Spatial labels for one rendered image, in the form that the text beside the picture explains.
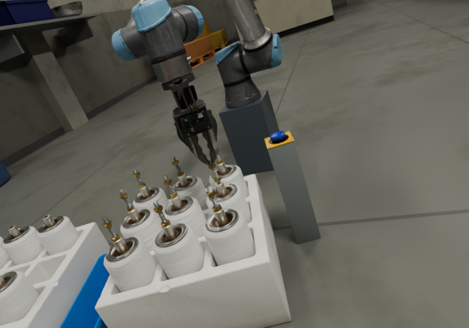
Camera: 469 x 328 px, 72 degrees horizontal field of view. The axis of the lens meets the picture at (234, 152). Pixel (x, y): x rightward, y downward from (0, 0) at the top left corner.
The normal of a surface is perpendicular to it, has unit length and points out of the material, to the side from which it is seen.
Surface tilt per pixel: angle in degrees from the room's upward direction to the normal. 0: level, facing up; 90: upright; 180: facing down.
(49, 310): 90
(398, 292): 0
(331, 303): 0
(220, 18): 90
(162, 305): 90
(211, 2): 90
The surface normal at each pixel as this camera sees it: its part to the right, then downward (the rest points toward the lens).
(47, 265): 0.02, 0.39
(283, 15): -0.25, 0.46
